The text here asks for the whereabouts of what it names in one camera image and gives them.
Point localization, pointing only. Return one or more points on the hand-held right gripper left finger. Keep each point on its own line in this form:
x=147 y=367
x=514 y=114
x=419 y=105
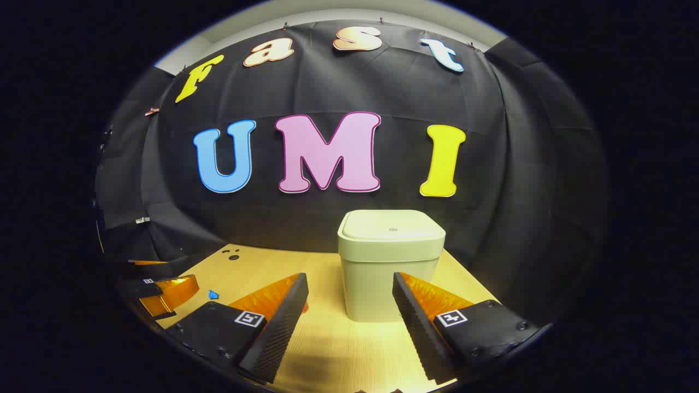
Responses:
x=278 y=327

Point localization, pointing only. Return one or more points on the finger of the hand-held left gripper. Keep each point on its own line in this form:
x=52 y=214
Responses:
x=146 y=263
x=175 y=292

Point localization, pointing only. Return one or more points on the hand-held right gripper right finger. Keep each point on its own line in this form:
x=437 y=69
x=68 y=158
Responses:
x=420 y=333

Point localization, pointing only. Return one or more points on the green desktop garbage bin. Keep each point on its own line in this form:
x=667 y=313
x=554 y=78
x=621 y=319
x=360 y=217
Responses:
x=382 y=262

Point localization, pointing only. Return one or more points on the wooden desktop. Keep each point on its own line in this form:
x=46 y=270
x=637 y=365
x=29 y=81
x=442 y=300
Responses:
x=327 y=349

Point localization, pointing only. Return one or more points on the black backdrop cloth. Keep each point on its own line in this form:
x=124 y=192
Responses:
x=404 y=93

